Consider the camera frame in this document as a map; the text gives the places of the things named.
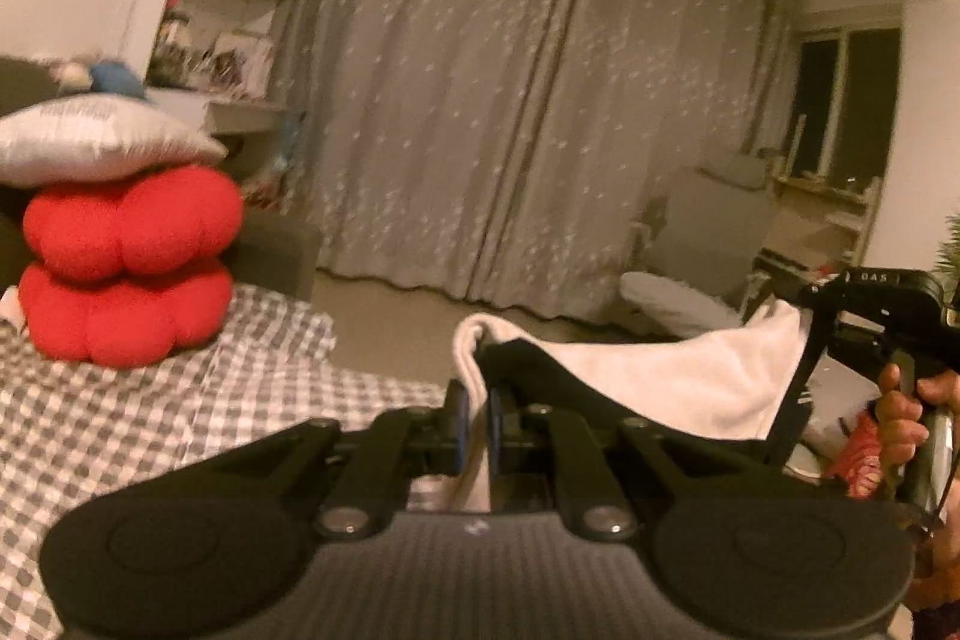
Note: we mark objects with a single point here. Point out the blue plush toy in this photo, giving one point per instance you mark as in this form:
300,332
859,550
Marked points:
112,76

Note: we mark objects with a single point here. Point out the person's right hand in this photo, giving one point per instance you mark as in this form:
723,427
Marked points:
900,411

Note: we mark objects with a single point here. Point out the dark window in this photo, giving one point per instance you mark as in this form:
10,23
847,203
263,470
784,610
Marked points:
847,100

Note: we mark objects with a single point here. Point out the grey star-patterned curtain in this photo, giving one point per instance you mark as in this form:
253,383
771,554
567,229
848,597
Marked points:
450,85

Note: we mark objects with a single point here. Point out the potted green plant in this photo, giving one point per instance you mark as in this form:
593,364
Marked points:
949,257

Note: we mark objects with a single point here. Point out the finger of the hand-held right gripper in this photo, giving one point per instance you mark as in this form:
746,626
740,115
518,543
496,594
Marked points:
806,370

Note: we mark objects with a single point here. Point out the wooden desk shelf unit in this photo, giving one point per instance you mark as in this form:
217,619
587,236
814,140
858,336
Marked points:
825,220

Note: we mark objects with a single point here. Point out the white office chair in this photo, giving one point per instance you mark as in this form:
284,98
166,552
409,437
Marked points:
712,227

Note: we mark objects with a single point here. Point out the grey white pillow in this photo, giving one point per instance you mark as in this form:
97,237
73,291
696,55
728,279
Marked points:
97,138

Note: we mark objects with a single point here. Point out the grey checkered bedsheet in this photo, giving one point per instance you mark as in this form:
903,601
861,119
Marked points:
112,430

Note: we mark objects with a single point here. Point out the white chair seat cushion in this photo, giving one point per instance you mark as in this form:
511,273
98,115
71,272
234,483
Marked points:
675,304

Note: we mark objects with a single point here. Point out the dark olive bed frame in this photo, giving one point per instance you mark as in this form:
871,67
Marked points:
281,254

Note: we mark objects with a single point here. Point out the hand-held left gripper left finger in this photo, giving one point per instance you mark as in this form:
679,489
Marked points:
461,419

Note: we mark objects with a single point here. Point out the red printed cloth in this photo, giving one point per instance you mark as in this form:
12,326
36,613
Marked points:
862,460

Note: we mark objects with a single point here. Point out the red lobed cushion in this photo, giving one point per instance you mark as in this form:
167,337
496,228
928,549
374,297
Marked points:
127,227
120,317

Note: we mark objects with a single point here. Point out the white desk top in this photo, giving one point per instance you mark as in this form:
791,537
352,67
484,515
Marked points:
225,111

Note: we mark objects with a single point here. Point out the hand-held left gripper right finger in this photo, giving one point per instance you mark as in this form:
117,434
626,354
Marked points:
495,421

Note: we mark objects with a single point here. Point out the assorted shelf trinkets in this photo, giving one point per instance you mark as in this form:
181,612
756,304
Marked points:
202,55

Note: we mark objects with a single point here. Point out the white shirt with black trim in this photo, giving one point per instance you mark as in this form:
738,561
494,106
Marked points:
675,377

